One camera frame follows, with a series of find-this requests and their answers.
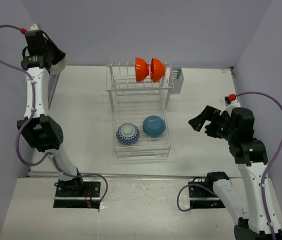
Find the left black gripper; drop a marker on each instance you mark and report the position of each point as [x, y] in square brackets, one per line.
[59, 54]

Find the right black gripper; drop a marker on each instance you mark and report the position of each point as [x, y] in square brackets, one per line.
[211, 114]

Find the beige ceramic bowl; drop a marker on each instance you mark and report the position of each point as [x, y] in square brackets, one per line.
[58, 67]

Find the orange bowl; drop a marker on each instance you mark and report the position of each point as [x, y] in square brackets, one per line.
[157, 70]
[142, 69]

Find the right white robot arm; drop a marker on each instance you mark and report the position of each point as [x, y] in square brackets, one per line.
[256, 219]

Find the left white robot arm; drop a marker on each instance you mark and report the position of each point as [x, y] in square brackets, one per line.
[41, 132]

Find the teal bowl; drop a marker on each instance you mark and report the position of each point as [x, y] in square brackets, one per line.
[153, 126]

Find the grey cutlery holder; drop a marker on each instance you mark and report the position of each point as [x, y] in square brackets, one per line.
[178, 79]

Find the blue patterned bowl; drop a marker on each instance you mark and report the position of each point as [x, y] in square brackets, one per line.
[128, 134]

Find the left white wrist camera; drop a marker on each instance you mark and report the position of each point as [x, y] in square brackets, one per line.
[35, 26]

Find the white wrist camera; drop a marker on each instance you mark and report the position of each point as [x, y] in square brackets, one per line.
[231, 102]
[35, 26]

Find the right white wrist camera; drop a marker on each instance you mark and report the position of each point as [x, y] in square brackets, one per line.
[231, 102]

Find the white wire dish rack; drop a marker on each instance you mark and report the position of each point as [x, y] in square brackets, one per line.
[132, 102]

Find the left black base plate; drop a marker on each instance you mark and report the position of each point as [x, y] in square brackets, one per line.
[87, 196]

